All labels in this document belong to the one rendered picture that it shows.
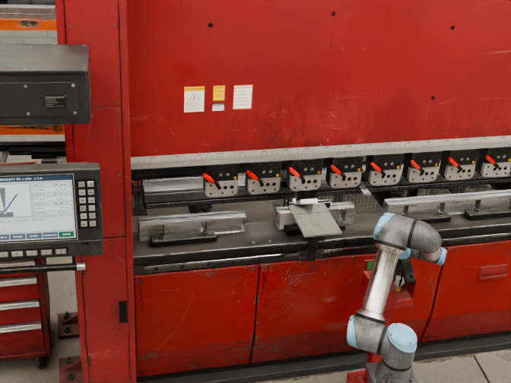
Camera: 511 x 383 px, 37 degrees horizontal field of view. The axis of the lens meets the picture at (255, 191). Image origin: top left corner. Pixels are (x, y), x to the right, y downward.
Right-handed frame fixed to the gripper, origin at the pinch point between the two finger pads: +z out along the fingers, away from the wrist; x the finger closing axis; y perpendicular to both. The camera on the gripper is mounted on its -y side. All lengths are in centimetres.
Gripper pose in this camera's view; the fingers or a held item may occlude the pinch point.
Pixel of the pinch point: (398, 286)
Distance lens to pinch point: 362.8
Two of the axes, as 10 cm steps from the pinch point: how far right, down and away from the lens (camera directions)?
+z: -0.8, 8.2, 5.6
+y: -2.6, -5.6, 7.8
